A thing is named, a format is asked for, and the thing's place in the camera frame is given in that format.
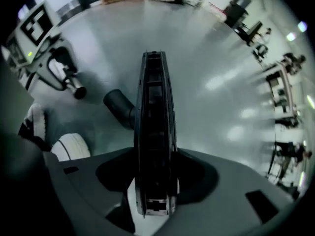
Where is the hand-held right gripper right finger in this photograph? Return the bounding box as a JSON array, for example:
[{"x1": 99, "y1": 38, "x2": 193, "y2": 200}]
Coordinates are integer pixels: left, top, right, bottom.
[{"x1": 172, "y1": 148, "x2": 295, "y2": 236}]

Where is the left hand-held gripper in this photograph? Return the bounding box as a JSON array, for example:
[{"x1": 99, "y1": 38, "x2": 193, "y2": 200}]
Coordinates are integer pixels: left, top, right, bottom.
[{"x1": 6, "y1": 0, "x2": 78, "y2": 91}]

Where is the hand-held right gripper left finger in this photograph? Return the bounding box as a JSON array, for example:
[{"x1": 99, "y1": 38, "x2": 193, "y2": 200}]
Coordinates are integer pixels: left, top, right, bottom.
[{"x1": 44, "y1": 146, "x2": 136, "y2": 236}]

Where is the silver vacuum cleaner wand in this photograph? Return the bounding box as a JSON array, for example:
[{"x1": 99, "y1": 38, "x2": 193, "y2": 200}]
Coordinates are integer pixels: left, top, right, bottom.
[{"x1": 64, "y1": 75, "x2": 87, "y2": 100}]

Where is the person's white and black shoe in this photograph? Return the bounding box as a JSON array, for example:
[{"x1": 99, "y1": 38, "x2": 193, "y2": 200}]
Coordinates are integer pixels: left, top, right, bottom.
[{"x1": 18, "y1": 103, "x2": 50, "y2": 146}]

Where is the person's dark trouser leg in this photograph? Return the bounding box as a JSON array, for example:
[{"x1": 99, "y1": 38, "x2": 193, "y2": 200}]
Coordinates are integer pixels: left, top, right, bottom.
[{"x1": 0, "y1": 131, "x2": 54, "y2": 231}]

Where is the white desk with equipment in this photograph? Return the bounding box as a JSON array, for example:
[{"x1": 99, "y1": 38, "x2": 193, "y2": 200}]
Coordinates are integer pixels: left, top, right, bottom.
[{"x1": 264, "y1": 62, "x2": 297, "y2": 119}]

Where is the black cabinet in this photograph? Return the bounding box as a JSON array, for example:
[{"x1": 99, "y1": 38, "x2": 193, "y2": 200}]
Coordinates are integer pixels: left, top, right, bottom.
[{"x1": 224, "y1": 3, "x2": 249, "y2": 30}]

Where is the dark desk frame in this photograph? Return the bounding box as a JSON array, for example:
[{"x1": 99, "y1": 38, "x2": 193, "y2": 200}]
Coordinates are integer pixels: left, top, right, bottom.
[{"x1": 267, "y1": 141, "x2": 297, "y2": 183}]

